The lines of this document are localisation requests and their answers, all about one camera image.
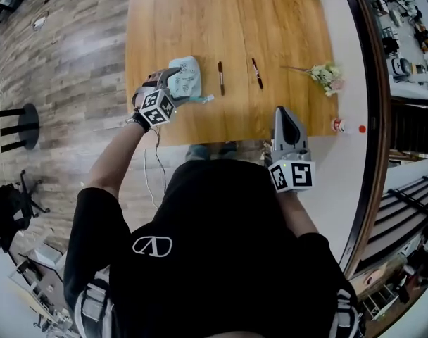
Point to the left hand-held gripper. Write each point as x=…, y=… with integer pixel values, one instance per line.
x=154, y=107

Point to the dark brown pen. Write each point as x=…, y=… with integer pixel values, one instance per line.
x=221, y=79

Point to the round white table black base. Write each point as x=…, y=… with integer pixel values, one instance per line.
x=27, y=125

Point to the person's right forearm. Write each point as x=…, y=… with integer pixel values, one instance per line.
x=295, y=213

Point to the dark staircase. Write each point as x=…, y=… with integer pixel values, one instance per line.
x=414, y=129

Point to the person's left forearm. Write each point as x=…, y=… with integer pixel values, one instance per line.
x=112, y=164

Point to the person's legs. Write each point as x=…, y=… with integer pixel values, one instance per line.
x=200, y=151

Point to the dark pen with red label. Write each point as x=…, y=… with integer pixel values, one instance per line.
x=257, y=73

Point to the person's left hand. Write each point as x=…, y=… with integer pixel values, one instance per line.
x=152, y=79

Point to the black office chair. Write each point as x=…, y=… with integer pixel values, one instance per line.
x=10, y=206

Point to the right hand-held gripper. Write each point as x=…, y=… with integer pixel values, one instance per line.
x=293, y=174

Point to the black wristband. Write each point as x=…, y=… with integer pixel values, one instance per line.
x=140, y=122

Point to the pale artificial flower bouquet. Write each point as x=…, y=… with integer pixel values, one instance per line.
x=326, y=77

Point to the white bottle with red label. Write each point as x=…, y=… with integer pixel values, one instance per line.
x=340, y=125

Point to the light green pencil pouch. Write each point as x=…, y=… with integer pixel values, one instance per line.
x=189, y=79

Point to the white power strip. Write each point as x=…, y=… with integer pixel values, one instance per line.
x=39, y=23

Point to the red bottle cap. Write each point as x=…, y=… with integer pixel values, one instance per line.
x=362, y=129

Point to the dark wooden handrail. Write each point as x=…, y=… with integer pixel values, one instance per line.
x=379, y=118

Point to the person's black T-shirt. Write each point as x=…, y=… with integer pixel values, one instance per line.
x=217, y=259

